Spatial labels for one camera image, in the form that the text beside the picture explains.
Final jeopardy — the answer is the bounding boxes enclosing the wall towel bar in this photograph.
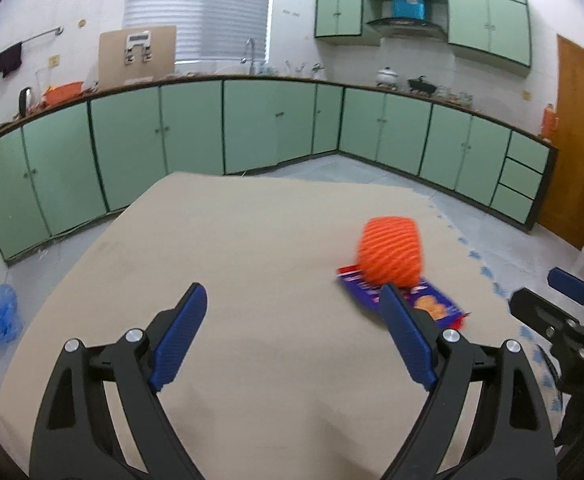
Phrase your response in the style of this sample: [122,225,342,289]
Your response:
[0,26,64,55]

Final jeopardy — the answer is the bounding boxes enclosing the brown cutting board with scale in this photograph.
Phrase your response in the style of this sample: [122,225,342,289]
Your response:
[98,26,177,90]

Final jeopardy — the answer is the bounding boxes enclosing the white cooking pot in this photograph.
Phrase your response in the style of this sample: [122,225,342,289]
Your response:
[375,67,399,90]

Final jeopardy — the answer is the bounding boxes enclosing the dark hanging towel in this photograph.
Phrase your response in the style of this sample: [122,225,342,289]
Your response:
[0,42,22,78]

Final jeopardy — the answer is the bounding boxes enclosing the green lower kitchen cabinets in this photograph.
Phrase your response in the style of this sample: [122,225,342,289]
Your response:
[0,76,558,262]

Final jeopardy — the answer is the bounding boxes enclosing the purple snack chip bag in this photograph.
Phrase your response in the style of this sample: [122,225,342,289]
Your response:
[336,266,468,330]

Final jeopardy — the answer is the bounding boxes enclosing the orange plastic basin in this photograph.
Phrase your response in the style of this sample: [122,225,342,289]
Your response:
[42,81,83,106]

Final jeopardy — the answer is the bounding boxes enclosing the chrome sink faucet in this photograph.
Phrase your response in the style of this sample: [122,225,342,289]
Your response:
[241,38,256,76]

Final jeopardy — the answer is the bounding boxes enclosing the black wok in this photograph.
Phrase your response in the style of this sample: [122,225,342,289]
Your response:
[408,76,437,96]

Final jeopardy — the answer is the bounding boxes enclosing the small steel teapot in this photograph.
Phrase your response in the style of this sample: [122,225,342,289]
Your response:
[311,62,324,76]

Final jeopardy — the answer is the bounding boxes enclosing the range hood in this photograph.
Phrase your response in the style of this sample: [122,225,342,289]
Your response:
[367,18,448,42]

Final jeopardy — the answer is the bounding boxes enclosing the brown wooden door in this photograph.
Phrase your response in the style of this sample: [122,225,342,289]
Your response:
[538,36,584,249]

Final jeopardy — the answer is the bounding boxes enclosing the window roller blind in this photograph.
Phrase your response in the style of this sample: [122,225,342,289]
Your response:
[122,0,270,62]

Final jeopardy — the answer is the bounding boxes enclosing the orange thermos bottle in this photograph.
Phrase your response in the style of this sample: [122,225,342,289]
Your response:
[540,103,559,140]

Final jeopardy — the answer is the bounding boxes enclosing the steel electric kettle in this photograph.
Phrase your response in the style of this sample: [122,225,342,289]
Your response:
[18,87,34,118]

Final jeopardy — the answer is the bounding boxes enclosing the orange foam net sleeve round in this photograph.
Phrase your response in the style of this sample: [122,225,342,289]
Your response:
[357,217,423,288]

